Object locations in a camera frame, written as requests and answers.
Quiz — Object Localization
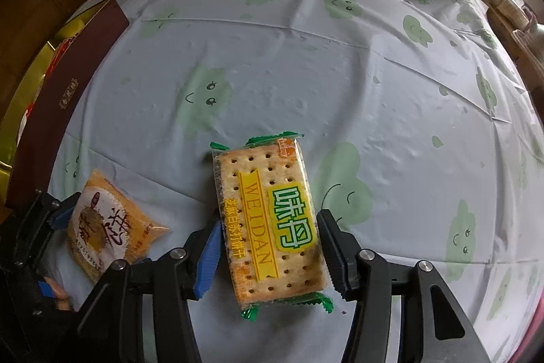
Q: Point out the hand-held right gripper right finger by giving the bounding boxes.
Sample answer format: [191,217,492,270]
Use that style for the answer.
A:
[317,209,494,363]

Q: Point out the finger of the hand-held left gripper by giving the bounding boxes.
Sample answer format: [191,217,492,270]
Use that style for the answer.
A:
[50,192,82,233]
[36,279,59,298]

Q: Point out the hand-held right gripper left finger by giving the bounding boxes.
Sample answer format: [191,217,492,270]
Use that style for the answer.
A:
[76,214,224,363]

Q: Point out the orange pastry packet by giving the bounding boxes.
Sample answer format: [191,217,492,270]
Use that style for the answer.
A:
[67,168,171,285]

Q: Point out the yellow green cracker packet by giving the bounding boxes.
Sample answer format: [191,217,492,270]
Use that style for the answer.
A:
[211,130,336,323]

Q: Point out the gold-lined brown box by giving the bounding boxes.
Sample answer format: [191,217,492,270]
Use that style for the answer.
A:
[0,0,130,211]

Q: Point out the long red snack packet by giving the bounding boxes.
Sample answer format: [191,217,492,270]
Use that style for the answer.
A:
[50,36,76,70]

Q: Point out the green cloud print tablecloth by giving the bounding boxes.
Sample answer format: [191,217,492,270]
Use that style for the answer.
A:
[40,0,544,363]

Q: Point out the wooden side table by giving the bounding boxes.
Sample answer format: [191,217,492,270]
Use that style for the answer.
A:
[484,0,544,92]

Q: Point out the white teapot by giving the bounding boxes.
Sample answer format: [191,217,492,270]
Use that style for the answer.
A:
[512,12,544,62]

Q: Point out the box of small packets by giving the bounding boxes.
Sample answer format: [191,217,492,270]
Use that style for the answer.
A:
[489,0,530,21]

